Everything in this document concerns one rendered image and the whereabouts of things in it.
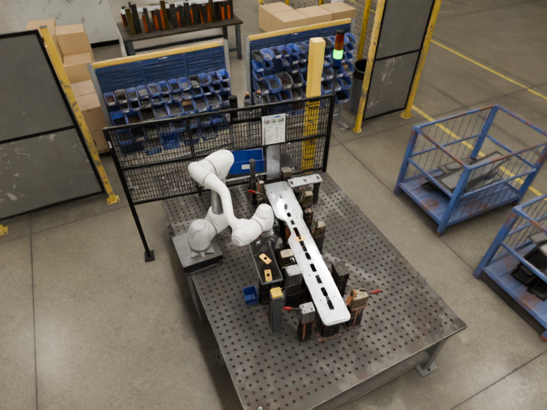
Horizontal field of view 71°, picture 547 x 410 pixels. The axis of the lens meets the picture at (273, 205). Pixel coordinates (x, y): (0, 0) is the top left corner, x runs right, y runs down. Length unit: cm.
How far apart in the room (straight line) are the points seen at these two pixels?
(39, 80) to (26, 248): 176
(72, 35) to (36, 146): 272
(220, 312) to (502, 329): 253
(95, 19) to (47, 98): 495
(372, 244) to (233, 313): 128
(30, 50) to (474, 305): 454
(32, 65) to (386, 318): 358
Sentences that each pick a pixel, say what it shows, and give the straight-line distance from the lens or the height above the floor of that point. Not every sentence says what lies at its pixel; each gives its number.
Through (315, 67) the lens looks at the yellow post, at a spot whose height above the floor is 180.
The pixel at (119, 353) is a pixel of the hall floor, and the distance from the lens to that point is 372.
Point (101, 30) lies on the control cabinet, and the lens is 911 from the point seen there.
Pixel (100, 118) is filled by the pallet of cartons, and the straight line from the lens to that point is 539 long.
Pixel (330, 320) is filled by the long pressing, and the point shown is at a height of 100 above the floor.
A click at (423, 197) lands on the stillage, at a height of 16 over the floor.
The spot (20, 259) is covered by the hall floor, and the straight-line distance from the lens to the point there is 477.
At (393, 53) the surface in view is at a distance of 566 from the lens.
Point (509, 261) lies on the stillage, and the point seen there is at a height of 16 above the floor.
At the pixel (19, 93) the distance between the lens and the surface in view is 424.
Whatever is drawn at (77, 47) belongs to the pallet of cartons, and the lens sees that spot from 690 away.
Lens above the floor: 316
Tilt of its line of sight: 44 degrees down
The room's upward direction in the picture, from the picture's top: straight up
